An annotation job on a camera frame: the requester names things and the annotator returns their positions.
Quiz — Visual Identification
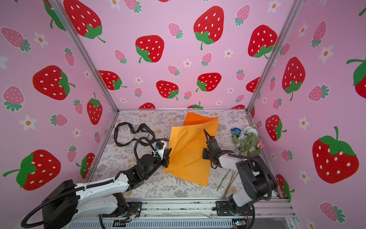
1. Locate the orange wrapping paper sheet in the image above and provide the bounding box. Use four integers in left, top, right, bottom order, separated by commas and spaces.
164, 112, 219, 187

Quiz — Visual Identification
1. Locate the blue fake rose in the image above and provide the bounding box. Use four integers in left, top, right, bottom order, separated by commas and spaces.
231, 128, 243, 151

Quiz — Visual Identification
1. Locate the white fake rose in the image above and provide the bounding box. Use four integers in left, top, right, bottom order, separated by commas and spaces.
217, 126, 261, 199

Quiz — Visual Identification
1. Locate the pink fake rose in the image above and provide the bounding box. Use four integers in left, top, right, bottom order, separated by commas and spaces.
251, 140, 265, 156

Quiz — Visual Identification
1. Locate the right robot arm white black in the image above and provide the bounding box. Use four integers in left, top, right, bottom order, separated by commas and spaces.
203, 130, 278, 215

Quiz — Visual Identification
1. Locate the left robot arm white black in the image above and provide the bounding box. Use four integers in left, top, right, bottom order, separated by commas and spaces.
21, 137, 171, 229

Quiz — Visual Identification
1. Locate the black ribbon strap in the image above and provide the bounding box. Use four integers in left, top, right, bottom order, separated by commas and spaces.
113, 122, 169, 149

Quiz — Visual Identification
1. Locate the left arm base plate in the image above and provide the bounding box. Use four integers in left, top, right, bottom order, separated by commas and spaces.
102, 201, 143, 218

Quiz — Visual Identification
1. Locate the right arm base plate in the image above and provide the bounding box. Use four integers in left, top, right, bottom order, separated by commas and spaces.
212, 200, 255, 217

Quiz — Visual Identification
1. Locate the right corner aluminium post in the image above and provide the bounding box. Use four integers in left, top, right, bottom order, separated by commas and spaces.
246, 0, 305, 114

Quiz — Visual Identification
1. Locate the corner aluminium post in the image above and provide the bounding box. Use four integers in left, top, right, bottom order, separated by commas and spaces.
50, 0, 119, 114
246, 0, 305, 114

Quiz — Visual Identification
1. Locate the left corner aluminium post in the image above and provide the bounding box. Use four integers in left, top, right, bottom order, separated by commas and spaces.
50, 0, 119, 114

